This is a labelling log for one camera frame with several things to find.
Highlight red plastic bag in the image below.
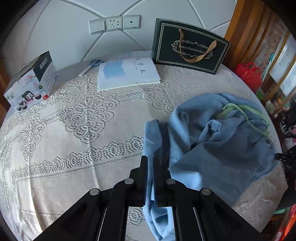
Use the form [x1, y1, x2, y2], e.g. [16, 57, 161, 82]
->
[234, 62, 262, 93]

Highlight white wall power socket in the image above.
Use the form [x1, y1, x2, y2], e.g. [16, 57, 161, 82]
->
[106, 16, 123, 32]

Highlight dark green gift bag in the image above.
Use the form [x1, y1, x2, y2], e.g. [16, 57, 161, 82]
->
[152, 18, 230, 74]

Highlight white booklet with blue picture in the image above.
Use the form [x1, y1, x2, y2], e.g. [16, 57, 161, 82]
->
[97, 58, 161, 91]

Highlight blue garment with green drawstring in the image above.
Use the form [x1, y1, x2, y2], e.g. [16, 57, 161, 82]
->
[143, 93, 277, 240]

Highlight white wall switch panel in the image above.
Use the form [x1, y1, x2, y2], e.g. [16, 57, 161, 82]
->
[89, 18, 106, 35]

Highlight blue handled scissors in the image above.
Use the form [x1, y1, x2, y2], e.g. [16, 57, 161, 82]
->
[78, 59, 103, 77]

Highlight cream lace tablecloth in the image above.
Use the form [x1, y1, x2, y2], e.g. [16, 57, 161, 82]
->
[0, 51, 289, 241]

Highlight white teapot set box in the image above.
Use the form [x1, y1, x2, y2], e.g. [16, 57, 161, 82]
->
[4, 51, 58, 112]

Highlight white wall coax outlet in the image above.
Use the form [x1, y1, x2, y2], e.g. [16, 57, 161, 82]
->
[123, 15, 141, 30]

